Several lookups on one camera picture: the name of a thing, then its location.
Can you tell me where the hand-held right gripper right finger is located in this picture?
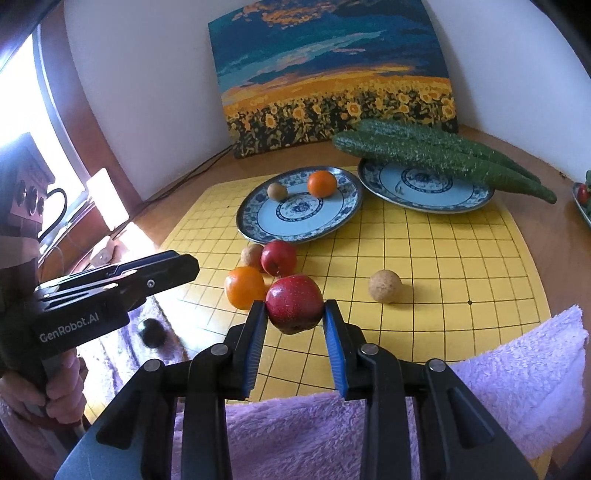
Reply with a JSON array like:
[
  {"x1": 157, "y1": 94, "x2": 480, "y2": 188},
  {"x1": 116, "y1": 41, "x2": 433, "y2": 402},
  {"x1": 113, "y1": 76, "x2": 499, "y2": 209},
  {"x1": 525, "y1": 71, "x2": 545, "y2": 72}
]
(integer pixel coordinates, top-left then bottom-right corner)
[{"x1": 323, "y1": 299, "x2": 539, "y2": 480}]

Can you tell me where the orange-red tomato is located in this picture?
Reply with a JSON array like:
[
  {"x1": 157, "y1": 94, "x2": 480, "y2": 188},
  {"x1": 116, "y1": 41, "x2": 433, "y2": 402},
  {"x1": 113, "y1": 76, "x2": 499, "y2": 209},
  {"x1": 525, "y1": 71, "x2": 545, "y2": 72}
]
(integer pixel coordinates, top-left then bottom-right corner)
[{"x1": 307, "y1": 171, "x2": 338, "y2": 199}]

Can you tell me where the person's left forearm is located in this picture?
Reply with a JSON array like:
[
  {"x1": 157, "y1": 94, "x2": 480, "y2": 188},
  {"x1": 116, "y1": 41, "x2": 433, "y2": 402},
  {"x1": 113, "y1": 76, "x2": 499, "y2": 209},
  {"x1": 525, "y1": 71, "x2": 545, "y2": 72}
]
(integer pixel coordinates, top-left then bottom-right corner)
[{"x1": 0, "y1": 401, "x2": 81, "y2": 468}]

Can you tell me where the brown box with knobs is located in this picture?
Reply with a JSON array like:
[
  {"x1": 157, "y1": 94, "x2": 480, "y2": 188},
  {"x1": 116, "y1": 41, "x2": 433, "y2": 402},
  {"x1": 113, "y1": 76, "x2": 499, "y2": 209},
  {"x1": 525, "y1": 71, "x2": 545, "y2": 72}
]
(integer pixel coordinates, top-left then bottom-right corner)
[{"x1": 0, "y1": 133, "x2": 57, "y2": 241}]

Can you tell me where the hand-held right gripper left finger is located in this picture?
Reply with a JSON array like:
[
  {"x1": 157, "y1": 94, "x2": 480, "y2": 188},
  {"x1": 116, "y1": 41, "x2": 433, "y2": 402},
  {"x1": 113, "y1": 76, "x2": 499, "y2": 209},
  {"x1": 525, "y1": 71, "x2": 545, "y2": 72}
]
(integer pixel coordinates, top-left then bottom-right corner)
[{"x1": 54, "y1": 300, "x2": 269, "y2": 480}]

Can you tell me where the small green-rimmed dish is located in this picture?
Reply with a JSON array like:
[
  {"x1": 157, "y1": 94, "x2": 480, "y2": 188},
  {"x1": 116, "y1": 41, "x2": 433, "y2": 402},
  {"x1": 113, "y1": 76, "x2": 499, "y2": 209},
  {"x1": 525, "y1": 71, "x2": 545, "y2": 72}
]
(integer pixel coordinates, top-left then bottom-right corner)
[{"x1": 571, "y1": 182, "x2": 591, "y2": 215}]

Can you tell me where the person's left hand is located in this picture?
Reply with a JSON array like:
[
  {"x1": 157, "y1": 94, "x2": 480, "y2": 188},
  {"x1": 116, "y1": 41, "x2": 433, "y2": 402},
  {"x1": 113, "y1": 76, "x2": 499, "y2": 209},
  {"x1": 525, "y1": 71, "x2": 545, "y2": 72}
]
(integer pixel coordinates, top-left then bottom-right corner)
[{"x1": 0, "y1": 348, "x2": 86, "y2": 418}]

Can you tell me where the small red apple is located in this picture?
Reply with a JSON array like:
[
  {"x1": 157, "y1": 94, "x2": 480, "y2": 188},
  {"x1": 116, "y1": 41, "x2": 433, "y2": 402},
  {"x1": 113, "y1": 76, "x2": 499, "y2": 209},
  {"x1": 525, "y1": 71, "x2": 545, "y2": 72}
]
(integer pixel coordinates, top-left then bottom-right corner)
[{"x1": 261, "y1": 240, "x2": 297, "y2": 277}]

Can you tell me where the white rectangular adapter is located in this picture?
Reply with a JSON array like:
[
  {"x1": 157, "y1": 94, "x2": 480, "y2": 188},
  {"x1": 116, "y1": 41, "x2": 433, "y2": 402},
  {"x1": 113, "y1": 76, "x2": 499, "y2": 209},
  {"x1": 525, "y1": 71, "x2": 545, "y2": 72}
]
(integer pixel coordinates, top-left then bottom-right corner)
[{"x1": 86, "y1": 168, "x2": 129, "y2": 228}]

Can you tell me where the sunflower field painting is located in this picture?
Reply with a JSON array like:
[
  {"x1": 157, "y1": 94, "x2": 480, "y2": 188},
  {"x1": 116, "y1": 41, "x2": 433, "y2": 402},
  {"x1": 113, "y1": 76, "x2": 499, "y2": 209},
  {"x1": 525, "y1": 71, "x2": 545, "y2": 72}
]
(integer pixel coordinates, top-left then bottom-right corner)
[{"x1": 208, "y1": 0, "x2": 459, "y2": 160}]

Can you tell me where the large tan asian pear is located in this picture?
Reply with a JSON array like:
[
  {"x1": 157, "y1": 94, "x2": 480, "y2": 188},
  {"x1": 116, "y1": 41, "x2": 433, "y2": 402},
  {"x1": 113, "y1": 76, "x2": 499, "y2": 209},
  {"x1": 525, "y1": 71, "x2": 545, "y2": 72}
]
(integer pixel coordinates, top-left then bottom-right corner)
[{"x1": 368, "y1": 270, "x2": 402, "y2": 304}]

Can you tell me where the blue patterned porcelain plate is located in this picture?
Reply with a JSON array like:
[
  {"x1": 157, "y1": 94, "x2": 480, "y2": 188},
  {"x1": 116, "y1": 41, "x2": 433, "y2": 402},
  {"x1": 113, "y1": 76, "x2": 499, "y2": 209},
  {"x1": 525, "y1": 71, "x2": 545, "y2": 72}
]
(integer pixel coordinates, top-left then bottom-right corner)
[
  {"x1": 237, "y1": 166, "x2": 364, "y2": 244},
  {"x1": 358, "y1": 156, "x2": 496, "y2": 213}
]

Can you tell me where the green bumpy cucumber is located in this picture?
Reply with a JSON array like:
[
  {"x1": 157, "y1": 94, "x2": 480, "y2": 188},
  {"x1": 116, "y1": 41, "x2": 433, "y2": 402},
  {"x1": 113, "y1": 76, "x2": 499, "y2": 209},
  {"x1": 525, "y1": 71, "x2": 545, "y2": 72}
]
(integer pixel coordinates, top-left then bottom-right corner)
[
  {"x1": 332, "y1": 130, "x2": 558, "y2": 204},
  {"x1": 358, "y1": 119, "x2": 541, "y2": 183}
]

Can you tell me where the large orange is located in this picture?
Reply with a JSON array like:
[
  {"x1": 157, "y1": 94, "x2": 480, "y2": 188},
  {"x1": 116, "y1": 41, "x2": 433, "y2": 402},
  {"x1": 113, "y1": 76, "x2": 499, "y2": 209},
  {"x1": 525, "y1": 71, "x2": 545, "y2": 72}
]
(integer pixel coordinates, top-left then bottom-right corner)
[{"x1": 224, "y1": 266, "x2": 269, "y2": 311}]

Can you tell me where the large red apple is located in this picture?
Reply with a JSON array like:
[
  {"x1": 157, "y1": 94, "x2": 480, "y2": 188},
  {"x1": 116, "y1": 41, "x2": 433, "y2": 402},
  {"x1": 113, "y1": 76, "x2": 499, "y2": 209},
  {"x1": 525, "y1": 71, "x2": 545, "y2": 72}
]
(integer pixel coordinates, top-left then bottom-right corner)
[{"x1": 265, "y1": 274, "x2": 325, "y2": 335}]

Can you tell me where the dark purple plum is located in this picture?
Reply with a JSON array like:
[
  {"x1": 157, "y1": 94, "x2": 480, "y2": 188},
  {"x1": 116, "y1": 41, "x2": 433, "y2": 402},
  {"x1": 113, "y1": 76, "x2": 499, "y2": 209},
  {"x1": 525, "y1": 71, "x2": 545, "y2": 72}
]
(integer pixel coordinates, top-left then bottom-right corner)
[{"x1": 137, "y1": 318, "x2": 166, "y2": 348}]

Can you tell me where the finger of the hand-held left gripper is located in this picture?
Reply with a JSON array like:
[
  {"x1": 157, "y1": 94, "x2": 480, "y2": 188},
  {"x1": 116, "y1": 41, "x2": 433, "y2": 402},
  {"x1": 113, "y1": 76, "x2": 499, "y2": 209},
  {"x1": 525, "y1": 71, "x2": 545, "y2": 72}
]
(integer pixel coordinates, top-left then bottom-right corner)
[
  {"x1": 34, "y1": 268, "x2": 156, "y2": 315},
  {"x1": 108, "y1": 250, "x2": 200, "y2": 291}
]

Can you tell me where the black looped cable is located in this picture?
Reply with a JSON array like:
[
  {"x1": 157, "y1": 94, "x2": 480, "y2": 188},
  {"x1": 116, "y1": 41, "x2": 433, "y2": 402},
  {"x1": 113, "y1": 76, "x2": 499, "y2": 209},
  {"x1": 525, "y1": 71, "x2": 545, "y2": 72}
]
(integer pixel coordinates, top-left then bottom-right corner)
[{"x1": 38, "y1": 187, "x2": 70, "y2": 241}]

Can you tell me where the yellow grid board mat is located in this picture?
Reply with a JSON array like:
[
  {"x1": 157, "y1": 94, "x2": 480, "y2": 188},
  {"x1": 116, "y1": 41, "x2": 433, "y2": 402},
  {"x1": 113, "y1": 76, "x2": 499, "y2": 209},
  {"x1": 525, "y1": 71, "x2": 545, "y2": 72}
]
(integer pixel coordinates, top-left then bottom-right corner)
[{"x1": 154, "y1": 166, "x2": 553, "y2": 468}]

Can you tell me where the medium tan asian pear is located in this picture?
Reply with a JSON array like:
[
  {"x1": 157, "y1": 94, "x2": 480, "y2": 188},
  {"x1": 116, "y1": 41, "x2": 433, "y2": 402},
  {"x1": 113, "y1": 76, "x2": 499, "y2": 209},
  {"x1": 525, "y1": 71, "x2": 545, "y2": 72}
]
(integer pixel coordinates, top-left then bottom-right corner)
[{"x1": 241, "y1": 244, "x2": 265, "y2": 273}]

